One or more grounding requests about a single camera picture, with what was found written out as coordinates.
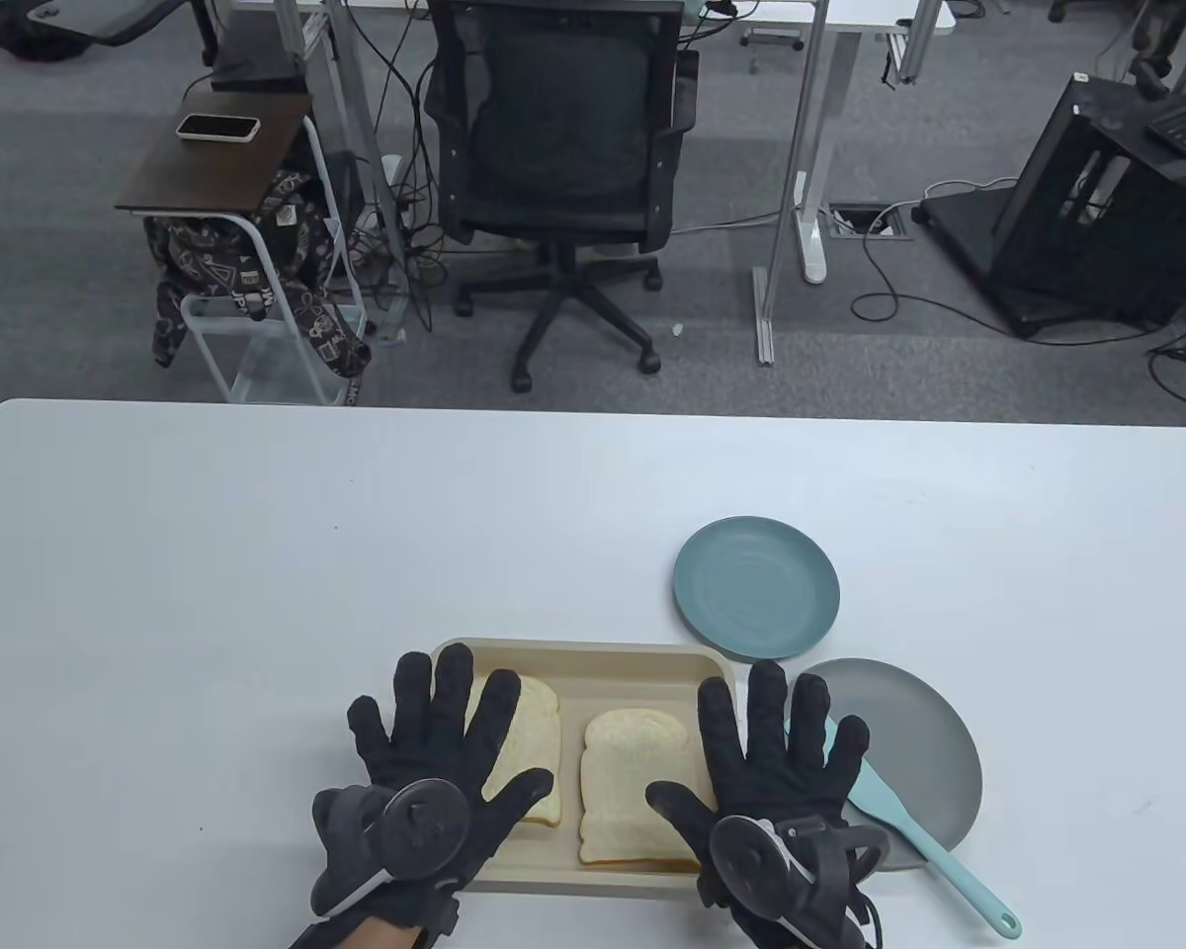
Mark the person's right hand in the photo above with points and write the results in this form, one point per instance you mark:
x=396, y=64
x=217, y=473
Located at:
x=771, y=771

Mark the person's left hand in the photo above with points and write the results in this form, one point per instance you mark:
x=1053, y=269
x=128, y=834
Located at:
x=460, y=751

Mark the white toast slice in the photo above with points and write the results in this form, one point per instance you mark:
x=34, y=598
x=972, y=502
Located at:
x=539, y=751
x=633, y=781

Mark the grey hand controller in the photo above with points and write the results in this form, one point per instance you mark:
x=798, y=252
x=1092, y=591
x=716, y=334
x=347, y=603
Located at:
x=425, y=825
x=746, y=860

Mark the beige baking tray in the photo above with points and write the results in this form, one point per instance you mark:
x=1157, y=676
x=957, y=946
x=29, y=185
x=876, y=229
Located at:
x=603, y=682

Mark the teal dessert spatula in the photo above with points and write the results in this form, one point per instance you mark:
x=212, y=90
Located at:
x=959, y=878

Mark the person's left forearm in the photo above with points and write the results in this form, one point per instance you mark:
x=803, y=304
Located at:
x=376, y=937

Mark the grey round plate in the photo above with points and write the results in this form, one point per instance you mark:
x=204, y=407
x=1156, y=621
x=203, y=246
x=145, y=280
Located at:
x=919, y=732

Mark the teal round plate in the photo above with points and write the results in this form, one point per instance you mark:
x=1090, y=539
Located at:
x=756, y=588

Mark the brown patterned jacket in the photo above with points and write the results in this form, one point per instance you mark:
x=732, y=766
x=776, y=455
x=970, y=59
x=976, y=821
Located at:
x=296, y=227

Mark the metal floor socket box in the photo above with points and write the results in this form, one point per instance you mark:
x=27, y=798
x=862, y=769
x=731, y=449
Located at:
x=850, y=222

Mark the black equipment stand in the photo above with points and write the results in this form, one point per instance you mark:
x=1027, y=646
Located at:
x=1067, y=237

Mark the black office chair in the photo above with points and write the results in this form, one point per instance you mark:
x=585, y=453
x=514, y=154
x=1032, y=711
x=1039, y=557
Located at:
x=553, y=129

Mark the dark wooden side table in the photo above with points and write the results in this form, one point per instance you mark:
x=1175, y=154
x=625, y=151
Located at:
x=217, y=168

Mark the black smartphone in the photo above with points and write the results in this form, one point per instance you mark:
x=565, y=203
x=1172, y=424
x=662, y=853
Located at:
x=217, y=129

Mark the white office desk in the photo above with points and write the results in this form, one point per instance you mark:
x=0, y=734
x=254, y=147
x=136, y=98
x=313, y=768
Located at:
x=855, y=12

